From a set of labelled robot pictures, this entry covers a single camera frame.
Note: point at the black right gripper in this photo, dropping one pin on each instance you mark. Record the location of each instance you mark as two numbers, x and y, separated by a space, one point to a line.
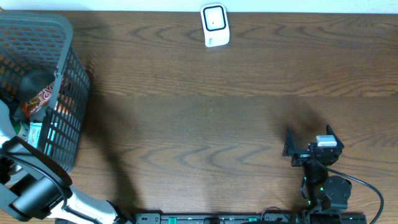
301 155

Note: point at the red snack wrapper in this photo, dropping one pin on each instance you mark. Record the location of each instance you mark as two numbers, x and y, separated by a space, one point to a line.
32 106

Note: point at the mint green wipes pack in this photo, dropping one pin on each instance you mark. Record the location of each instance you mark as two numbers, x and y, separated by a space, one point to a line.
34 135

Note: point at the green lid jar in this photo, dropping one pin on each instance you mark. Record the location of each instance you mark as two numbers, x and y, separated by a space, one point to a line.
21 129

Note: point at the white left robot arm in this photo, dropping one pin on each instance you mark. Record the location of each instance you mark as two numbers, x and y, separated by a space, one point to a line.
46 191

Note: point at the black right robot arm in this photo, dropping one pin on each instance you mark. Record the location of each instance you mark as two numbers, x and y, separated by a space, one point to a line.
326 194

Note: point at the white barcode scanner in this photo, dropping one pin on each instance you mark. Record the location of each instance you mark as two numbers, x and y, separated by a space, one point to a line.
215 25

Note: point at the dark grey plastic basket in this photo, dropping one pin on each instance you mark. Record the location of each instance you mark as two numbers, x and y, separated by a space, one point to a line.
36 50

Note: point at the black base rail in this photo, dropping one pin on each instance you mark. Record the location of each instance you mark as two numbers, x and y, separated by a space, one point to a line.
273 217

